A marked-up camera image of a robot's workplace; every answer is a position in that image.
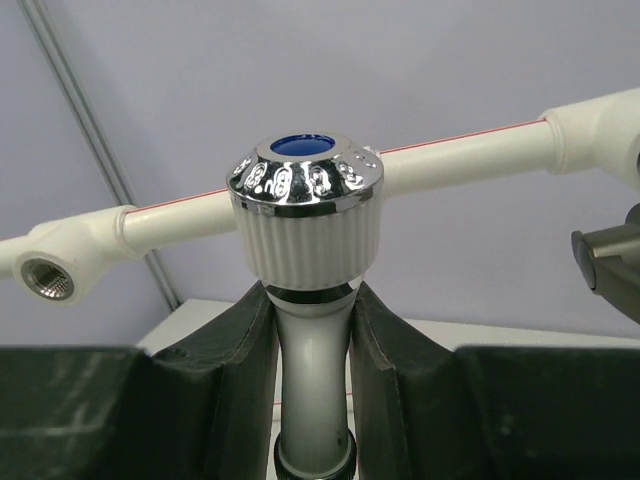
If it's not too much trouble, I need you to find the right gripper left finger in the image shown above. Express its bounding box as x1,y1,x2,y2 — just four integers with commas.
1,284,278,479

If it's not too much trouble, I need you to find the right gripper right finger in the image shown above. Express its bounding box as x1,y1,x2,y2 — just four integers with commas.
349,286,639,479

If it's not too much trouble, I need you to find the white PVC pipe frame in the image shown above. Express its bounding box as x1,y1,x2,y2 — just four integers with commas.
1,89,639,305

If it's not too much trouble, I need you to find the white plastic faucet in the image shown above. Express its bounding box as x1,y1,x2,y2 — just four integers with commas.
226,132,384,479

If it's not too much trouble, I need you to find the grey lever faucet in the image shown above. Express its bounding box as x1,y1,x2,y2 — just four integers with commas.
571,204,639,324

